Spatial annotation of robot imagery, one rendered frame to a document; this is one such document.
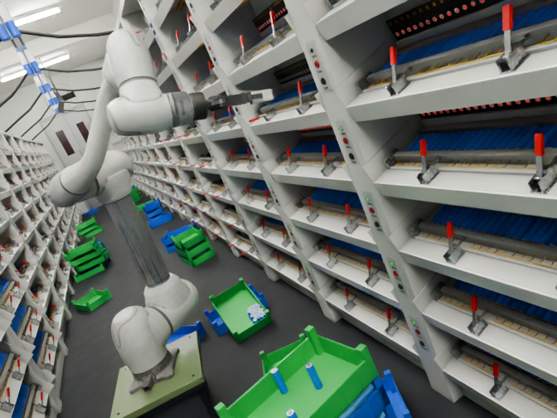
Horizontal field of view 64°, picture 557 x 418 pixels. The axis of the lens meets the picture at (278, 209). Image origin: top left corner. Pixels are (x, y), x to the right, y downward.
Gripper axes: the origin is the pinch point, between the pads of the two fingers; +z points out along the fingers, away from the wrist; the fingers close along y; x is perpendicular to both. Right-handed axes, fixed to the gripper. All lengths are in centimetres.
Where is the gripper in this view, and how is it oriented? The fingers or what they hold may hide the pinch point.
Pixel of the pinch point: (259, 96)
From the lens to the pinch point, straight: 130.9
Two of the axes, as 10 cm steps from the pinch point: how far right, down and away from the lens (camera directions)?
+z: 9.1, -2.3, 3.5
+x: -1.7, -9.6, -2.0
